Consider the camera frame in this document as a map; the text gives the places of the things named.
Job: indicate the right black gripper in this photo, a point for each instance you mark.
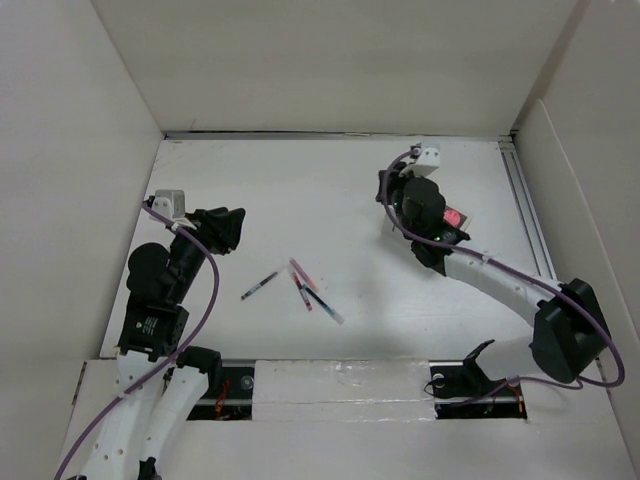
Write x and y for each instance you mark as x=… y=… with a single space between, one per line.
x=397 y=179

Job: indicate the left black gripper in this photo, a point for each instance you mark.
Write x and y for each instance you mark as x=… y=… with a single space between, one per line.
x=206 y=222

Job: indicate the pink capped small bottle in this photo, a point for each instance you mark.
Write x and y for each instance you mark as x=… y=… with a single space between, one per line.
x=453 y=217

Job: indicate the black pen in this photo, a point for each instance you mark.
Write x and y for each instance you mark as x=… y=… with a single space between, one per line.
x=259 y=285

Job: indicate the red pink long pen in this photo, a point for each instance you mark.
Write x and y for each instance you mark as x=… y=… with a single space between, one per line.
x=300 y=288

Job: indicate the blue pen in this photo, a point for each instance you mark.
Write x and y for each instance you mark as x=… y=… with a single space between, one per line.
x=331 y=312

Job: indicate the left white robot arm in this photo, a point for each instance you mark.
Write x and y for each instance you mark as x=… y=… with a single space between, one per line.
x=160 y=373

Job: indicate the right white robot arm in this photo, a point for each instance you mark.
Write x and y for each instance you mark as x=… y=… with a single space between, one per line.
x=569 y=328

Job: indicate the white two-slot desk organizer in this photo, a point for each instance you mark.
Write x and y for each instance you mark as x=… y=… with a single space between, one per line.
x=451 y=228

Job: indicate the white foam front block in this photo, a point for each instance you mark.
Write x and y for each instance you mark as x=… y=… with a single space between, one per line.
x=346 y=391

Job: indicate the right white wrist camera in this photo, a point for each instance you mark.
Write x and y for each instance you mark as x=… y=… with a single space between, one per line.
x=424 y=159

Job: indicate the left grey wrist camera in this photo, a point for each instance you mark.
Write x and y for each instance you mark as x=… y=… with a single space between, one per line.
x=168 y=203

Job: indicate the back aluminium rail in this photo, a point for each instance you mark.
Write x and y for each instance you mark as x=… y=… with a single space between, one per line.
x=315 y=135

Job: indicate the aluminium rail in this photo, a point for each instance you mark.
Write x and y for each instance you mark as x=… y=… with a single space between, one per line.
x=315 y=135
x=526 y=210

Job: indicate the right aluminium rail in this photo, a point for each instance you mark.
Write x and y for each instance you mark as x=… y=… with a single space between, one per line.
x=526 y=210

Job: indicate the front black mounting rail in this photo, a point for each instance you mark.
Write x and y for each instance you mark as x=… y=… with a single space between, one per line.
x=231 y=398

